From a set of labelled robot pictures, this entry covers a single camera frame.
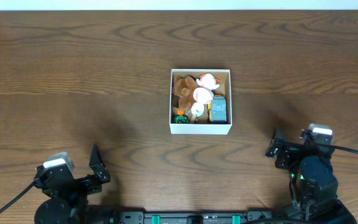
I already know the yellow grey toy truck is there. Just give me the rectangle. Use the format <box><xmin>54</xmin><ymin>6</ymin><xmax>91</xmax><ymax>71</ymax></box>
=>
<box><xmin>207</xmin><ymin>95</ymin><xmax>227</xmax><ymax>123</ymax></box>

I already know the pig face lollipop toy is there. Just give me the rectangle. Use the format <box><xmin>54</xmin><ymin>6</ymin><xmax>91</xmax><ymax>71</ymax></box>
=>
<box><xmin>190</xmin><ymin>102</ymin><xmax>204</xmax><ymax>124</ymax></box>

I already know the pink white plush toy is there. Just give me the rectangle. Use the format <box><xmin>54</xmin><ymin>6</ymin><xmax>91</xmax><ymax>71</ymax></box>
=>
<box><xmin>193</xmin><ymin>73</ymin><xmax>220</xmax><ymax>105</ymax></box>

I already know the green toy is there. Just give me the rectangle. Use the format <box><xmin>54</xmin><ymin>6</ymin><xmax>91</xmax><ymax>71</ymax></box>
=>
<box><xmin>172</xmin><ymin>115</ymin><xmax>190</xmax><ymax>124</ymax></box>

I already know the brown plush toy with orange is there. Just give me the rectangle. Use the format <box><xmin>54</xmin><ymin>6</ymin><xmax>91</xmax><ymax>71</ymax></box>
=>
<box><xmin>172</xmin><ymin>75</ymin><xmax>199</xmax><ymax>113</ymax></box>

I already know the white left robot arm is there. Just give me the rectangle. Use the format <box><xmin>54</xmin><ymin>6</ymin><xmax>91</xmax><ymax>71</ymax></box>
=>
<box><xmin>34</xmin><ymin>144</ymin><xmax>119</xmax><ymax>224</ymax></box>

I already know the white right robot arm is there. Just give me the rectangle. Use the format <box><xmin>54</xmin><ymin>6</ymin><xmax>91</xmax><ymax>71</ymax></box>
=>
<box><xmin>265</xmin><ymin>124</ymin><xmax>357</xmax><ymax>223</ymax></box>

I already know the white cardboard box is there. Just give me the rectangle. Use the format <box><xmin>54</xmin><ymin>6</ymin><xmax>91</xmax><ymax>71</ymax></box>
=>
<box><xmin>169</xmin><ymin>69</ymin><xmax>232</xmax><ymax>134</ymax></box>

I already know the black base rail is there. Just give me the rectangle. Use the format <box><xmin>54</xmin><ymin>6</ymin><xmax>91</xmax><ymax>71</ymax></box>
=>
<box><xmin>113</xmin><ymin>207</ymin><xmax>291</xmax><ymax>224</ymax></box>

